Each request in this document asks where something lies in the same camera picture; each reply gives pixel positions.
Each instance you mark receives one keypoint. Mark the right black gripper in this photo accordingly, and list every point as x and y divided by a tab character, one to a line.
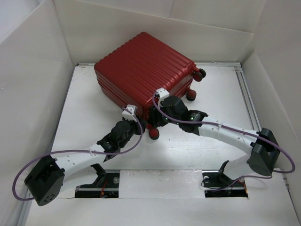
154	115

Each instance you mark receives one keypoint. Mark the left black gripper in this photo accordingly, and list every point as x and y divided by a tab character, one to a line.
135	124

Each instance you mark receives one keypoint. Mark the red hard-shell suitcase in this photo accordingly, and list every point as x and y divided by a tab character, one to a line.
132	73

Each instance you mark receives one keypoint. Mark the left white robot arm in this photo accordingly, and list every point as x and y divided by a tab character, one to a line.
48	176

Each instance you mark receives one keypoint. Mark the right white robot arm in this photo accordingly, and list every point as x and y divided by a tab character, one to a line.
259	147

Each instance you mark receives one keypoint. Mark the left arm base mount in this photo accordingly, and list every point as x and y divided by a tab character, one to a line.
105	185

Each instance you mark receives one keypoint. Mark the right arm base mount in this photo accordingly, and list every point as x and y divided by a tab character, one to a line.
218	185

